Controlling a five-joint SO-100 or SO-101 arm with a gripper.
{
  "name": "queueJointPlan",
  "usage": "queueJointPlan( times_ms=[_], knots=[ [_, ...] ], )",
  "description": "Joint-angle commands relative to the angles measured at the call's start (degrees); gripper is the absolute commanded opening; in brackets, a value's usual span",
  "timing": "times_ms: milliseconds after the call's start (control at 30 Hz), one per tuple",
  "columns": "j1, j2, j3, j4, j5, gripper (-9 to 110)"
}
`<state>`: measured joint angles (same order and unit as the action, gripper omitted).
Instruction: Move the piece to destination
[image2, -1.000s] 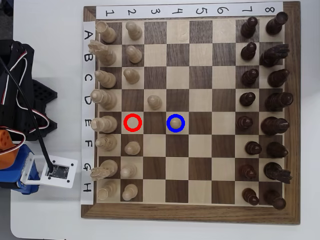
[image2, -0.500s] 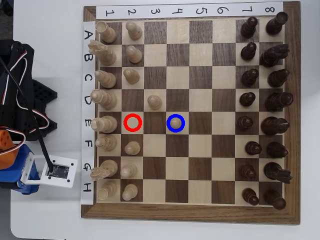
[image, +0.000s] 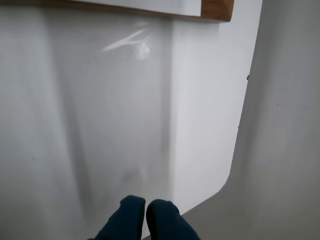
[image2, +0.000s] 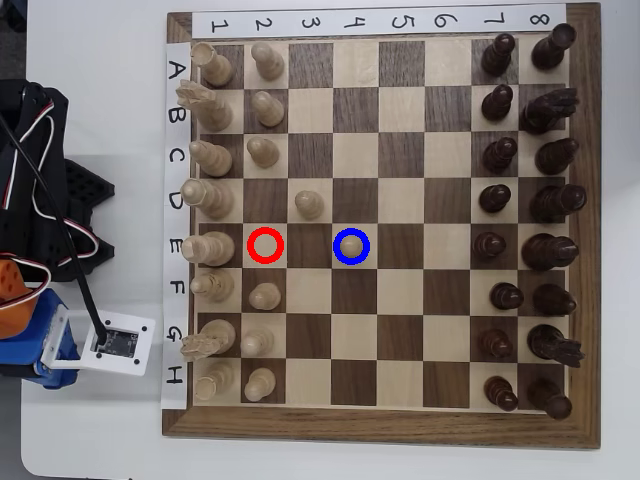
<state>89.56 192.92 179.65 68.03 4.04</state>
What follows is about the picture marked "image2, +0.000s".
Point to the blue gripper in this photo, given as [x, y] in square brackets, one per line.
[31, 351]

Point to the light wooden pawn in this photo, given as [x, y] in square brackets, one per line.
[260, 384]
[265, 296]
[264, 152]
[270, 110]
[351, 246]
[257, 341]
[270, 65]
[310, 205]

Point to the black and orange robot arm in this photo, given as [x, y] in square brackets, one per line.
[50, 165]

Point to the white paper strip with letters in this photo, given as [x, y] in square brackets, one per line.
[172, 225]

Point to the light wooden knight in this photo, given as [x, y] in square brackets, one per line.
[215, 112]
[217, 335]

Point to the light wooden rook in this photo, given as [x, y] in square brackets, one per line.
[215, 382]
[217, 67]

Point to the light wooden bishop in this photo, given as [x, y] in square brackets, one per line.
[215, 286]
[215, 159]

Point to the light wooden king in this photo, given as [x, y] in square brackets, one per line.
[212, 248]

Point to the light wooden queen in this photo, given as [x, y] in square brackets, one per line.
[212, 200]

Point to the wooden chessboard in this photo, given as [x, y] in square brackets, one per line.
[400, 430]

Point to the white paper strip with numbers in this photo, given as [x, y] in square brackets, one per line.
[350, 12]

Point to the dark wooden pawn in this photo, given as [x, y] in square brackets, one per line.
[497, 57]
[495, 198]
[500, 392]
[497, 104]
[506, 296]
[489, 246]
[499, 156]
[497, 344]

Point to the dark wooden knight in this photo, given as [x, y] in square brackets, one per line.
[545, 112]
[550, 342]

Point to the dark wooden rook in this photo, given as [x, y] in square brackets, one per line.
[552, 47]
[547, 397]

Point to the dark wooden bishop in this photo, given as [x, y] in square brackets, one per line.
[552, 300]
[556, 157]

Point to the dark wooden king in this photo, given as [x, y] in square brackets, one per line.
[547, 251]

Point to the dark wooden queen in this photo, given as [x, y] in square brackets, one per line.
[557, 203]

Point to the white camera mount with camera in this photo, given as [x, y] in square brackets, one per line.
[125, 325]

